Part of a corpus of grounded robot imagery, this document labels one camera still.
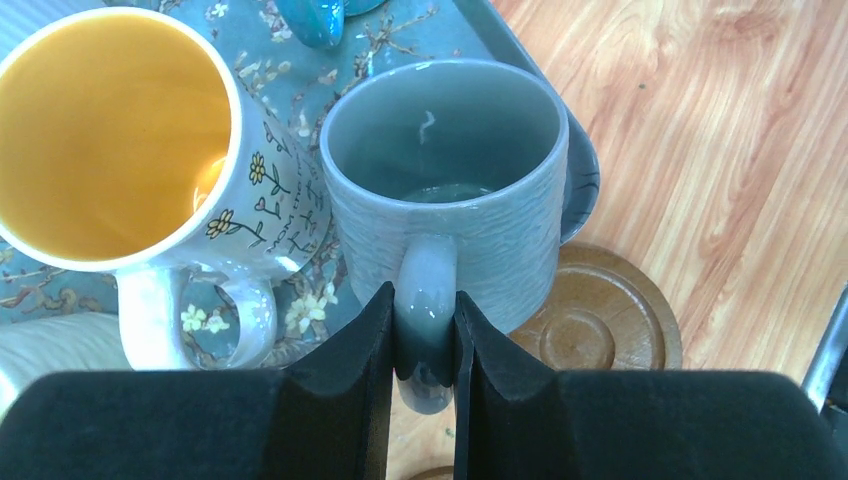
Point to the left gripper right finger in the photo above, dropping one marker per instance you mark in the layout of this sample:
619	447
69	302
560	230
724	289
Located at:
520	419

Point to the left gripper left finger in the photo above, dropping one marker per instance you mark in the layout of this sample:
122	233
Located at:
326	416

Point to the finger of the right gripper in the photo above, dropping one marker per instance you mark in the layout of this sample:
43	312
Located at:
825	382

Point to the brown round coaster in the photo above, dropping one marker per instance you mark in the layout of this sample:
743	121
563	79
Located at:
602	313
438	473

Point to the grey ceramic mug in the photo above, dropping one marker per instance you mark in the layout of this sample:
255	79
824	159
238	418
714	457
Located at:
447	176

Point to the white floral mug yellow inside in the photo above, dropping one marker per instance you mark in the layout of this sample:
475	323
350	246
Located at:
128	146

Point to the cream ribbed mug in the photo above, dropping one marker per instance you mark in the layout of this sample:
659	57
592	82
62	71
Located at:
75	342

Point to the blue butterfly mug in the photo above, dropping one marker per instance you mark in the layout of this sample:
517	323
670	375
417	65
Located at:
319	24

